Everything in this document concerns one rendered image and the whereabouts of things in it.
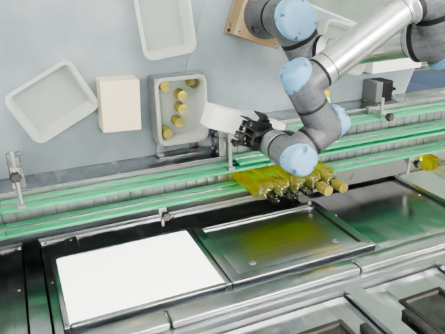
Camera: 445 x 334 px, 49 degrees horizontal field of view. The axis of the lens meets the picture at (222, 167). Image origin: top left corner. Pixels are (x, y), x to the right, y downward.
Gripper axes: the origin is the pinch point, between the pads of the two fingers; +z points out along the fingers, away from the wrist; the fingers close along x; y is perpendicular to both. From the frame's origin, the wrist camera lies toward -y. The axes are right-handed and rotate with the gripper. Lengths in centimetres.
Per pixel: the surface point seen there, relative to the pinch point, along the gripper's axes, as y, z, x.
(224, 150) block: -6.9, 20.6, 13.3
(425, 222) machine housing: -70, -14, 16
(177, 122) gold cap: 9.4, 27.7, 8.7
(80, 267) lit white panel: 35, 2, 51
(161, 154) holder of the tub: 10.1, 31.2, 21.5
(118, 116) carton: 29.0, 26.5, 11.0
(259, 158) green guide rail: -16.6, 13.1, 11.8
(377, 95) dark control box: -66, 26, -20
